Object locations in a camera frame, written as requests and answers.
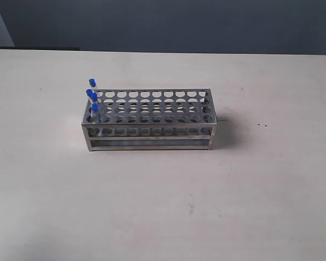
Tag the blue-capped tube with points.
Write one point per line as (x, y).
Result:
(94, 112)
(93, 85)
(89, 93)
(95, 100)

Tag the stainless steel test tube rack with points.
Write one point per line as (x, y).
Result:
(158, 119)

